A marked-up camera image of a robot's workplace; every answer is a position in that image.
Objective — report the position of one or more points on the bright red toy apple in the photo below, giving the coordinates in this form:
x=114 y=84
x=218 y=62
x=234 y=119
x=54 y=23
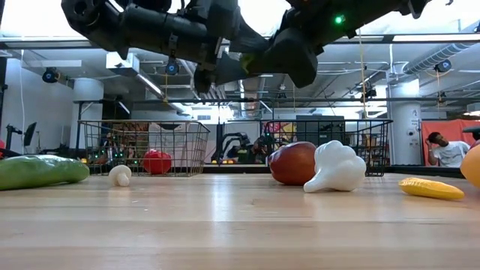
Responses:
x=157 y=163

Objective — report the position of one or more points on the person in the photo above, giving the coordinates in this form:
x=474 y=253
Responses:
x=450 y=153

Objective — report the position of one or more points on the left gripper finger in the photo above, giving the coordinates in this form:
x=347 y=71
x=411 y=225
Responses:
x=247 y=41
x=225 y=71

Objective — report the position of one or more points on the white ceiling air unit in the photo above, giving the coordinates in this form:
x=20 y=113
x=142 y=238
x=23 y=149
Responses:
x=120 y=65

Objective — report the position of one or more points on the yellow toy corn cob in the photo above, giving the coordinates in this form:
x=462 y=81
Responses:
x=431 y=189

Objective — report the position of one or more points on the black distant frame beam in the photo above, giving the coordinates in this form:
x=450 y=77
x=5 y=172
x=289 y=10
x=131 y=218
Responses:
x=337 y=100

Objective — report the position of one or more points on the silver flexible duct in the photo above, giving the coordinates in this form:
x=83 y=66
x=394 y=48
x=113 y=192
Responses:
x=438 y=56

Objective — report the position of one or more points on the white toy mushroom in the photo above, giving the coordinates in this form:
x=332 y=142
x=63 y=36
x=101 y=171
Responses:
x=120 y=174

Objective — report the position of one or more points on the colourful wall poster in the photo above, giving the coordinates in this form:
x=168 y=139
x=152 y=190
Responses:
x=281 y=131

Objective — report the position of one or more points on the grey overhead frame beam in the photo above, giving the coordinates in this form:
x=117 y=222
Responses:
x=37 y=44

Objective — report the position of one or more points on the black table frame rails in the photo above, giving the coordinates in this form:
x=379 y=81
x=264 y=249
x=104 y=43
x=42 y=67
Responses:
x=236 y=169

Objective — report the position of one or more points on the green toy cucumber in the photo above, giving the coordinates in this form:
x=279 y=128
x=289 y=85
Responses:
x=37 y=172

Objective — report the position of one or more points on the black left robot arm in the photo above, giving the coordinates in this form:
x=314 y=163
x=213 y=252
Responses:
x=150 y=30

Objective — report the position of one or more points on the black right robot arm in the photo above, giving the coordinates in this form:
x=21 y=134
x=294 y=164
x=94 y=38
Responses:
x=416 y=5

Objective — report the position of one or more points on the white round column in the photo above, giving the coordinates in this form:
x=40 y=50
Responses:
x=88 y=112
x=405 y=127

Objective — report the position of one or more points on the dark red round toy fruit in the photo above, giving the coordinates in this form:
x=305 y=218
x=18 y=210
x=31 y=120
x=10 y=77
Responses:
x=292 y=163

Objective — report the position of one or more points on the black monitor back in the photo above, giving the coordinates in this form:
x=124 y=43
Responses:
x=318 y=117

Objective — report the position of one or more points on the black vertical post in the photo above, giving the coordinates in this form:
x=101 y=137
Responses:
x=3 y=93

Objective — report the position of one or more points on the white toy garlic bulb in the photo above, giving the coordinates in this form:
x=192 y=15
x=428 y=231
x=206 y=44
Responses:
x=337 y=167

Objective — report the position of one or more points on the black hanging ceiling camera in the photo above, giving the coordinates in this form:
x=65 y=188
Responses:
x=171 y=68
x=443 y=66
x=50 y=76

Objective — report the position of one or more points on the black monitor on arm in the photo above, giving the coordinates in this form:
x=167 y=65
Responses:
x=30 y=133

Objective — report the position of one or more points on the orange-red hanging cloth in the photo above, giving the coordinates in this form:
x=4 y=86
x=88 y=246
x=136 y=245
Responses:
x=437 y=127

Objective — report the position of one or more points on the orange toy citrus fruit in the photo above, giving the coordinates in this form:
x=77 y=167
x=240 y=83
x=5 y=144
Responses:
x=472 y=168

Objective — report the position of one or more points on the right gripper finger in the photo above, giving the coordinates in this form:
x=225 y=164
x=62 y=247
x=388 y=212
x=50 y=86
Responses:
x=296 y=56

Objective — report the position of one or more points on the black background stand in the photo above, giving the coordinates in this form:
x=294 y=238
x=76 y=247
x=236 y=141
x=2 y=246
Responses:
x=219 y=120

